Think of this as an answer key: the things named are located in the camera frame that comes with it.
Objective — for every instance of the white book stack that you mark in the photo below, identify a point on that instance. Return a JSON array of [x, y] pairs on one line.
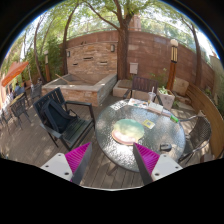
[[155, 107]]

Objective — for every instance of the large tree trunk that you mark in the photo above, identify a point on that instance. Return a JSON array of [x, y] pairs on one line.
[[122, 47]]

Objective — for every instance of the black backpack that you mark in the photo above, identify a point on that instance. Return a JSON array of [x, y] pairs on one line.
[[56, 117]]

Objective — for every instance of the curved wooden bench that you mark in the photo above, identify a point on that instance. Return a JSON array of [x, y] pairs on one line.
[[202, 103]]

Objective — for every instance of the black computer mouse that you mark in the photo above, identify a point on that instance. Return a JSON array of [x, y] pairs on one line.
[[165, 147]]

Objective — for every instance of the seated person in blue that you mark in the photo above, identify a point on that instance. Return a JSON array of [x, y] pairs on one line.
[[19, 90]]

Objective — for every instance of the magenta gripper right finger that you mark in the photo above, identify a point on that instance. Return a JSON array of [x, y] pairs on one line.
[[153, 166]]

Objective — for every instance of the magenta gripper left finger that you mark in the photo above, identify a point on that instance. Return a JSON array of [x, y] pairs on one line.
[[72, 165]]

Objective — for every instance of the dark wooden chair behind table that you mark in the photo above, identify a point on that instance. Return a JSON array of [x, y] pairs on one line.
[[141, 87]]

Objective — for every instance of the wicker metal chair right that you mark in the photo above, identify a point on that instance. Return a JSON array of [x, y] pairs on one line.
[[197, 138]]

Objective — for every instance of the green small object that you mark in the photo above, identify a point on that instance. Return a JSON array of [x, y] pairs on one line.
[[174, 119]]

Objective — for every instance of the patterned paper on table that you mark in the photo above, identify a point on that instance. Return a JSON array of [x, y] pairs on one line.
[[118, 105]]

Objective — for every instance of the wooden lamp post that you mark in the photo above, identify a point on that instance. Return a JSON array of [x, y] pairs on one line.
[[174, 60]]

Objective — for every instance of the white utility box on wall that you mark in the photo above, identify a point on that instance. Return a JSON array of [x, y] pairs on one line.
[[133, 68]]

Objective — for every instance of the stone raised planter box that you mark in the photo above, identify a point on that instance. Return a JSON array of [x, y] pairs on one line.
[[94, 94]]

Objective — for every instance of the dark slatted patio chair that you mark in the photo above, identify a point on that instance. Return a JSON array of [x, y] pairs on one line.
[[77, 130]]

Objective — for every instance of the orange patio umbrella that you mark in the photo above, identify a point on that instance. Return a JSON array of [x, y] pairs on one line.
[[15, 69]]

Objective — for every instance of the wicker chair far left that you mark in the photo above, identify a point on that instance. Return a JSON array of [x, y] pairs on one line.
[[18, 108]]

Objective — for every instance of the round pastel mouse pad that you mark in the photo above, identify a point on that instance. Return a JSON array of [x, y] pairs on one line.
[[127, 131]]

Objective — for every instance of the yellow card on table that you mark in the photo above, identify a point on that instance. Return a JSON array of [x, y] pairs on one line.
[[149, 124]]

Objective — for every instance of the square planter with plant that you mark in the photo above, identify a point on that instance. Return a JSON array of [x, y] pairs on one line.
[[167, 97]]

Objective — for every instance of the plastic cup with straw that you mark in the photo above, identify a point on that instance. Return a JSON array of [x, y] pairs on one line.
[[151, 95]]

